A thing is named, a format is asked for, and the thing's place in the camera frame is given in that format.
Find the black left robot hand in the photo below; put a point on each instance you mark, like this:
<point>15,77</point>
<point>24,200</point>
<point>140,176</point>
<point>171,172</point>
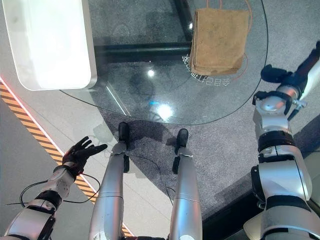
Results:
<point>77,153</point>

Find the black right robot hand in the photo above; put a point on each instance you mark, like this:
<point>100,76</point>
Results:
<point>291,76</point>

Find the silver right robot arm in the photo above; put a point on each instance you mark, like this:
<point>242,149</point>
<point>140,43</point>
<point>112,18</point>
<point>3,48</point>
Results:
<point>280,175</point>

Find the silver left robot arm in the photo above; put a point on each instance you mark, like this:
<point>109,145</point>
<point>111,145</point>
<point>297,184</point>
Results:
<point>37,212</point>

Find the brown folded cloth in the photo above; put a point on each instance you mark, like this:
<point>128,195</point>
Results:
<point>218,41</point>

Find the white plastic basket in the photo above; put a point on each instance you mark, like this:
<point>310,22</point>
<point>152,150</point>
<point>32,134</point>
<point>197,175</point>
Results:
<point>50,42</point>

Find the yellow black hazard tape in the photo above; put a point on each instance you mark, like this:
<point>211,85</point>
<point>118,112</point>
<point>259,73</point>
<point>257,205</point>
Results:
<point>32,125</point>

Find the silver right robot leg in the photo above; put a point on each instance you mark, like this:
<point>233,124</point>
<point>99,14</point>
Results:
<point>186,192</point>

